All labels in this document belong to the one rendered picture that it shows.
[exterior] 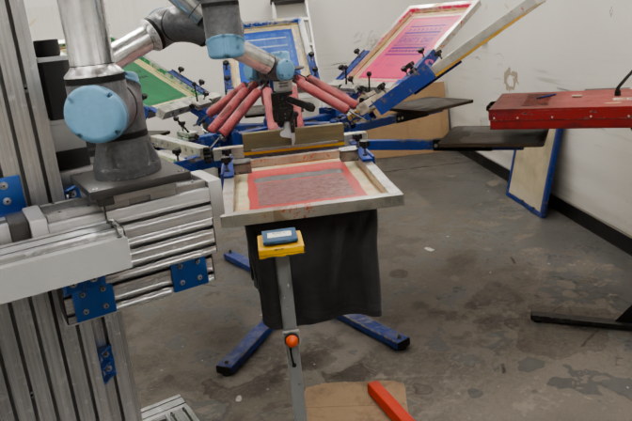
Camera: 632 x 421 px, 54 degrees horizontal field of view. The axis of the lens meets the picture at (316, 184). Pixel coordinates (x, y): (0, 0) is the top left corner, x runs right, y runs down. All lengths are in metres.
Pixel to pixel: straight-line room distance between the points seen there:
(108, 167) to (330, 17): 5.37
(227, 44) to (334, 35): 5.43
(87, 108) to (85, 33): 0.14
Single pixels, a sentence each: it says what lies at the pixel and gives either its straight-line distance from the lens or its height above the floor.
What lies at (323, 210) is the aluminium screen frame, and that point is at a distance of 1.97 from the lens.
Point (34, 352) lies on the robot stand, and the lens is 1.72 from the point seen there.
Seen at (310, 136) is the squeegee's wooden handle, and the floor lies 1.10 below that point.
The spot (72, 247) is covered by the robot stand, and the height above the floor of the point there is 1.17.
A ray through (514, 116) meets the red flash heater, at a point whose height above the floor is 1.07.
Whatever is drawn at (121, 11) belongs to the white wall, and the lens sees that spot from 6.69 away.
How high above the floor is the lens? 1.57
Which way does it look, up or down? 15 degrees down
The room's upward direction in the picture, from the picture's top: 6 degrees counter-clockwise
